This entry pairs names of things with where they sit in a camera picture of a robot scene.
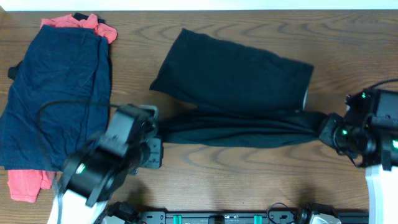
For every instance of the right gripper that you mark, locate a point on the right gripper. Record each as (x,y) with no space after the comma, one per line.
(327,132)

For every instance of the navy blue garment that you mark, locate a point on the navy blue garment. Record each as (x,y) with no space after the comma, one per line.
(53,96)

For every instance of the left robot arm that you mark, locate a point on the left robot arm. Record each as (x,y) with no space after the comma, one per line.
(92,174)

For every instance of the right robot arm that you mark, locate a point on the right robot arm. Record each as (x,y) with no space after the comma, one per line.
(369,130)

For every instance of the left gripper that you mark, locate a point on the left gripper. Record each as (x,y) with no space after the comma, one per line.
(159,147)

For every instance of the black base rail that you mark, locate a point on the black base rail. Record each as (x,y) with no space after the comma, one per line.
(236,217)

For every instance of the red garment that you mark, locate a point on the red garment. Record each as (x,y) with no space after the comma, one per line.
(23,185)

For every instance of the black shorts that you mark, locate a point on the black shorts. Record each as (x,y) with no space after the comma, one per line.
(242,96)

